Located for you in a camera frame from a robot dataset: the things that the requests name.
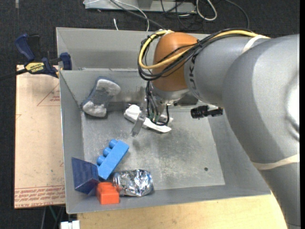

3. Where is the brown cardboard board red print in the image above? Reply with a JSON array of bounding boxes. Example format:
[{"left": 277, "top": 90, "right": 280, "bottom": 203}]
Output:
[{"left": 13, "top": 64, "right": 66, "bottom": 209}]

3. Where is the grey metal bin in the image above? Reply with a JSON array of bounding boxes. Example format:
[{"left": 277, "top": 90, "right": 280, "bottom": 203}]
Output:
[{"left": 56, "top": 27, "right": 272, "bottom": 215}]

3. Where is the black cylinder on white bracket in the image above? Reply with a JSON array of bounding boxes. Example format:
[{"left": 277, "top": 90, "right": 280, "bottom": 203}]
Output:
[{"left": 173, "top": 100, "right": 224, "bottom": 120}]

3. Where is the blue toy brick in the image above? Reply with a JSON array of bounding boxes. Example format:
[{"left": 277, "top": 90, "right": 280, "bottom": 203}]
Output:
[{"left": 96, "top": 138, "right": 130, "bottom": 180}]

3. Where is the crumpled silver foil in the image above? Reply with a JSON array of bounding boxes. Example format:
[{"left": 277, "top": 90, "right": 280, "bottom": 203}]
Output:
[{"left": 112, "top": 169, "right": 154, "bottom": 197}]

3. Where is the dark blue wedge block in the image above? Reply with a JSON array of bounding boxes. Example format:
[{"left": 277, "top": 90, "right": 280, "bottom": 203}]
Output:
[{"left": 71, "top": 156, "right": 101, "bottom": 195}]

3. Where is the orange toy brick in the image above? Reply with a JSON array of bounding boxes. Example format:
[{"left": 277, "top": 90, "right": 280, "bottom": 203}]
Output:
[{"left": 95, "top": 182, "right": 121, "bottom": 205}]

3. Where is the white plastic object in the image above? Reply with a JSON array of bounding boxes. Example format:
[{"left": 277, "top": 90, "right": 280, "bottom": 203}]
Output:
[{"left": 123, "top": 104, "right": 174, "bottom": 135}]

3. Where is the blue and white sponge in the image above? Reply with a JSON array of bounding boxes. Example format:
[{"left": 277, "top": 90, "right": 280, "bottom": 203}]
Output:
[{"left": 81, "top": 76, "right": 122, "bottom": 118}]

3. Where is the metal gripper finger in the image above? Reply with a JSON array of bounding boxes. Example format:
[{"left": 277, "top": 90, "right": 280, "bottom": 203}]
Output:
[{"left": 131, "top": 116, "right": 146, "bottom": 137}]

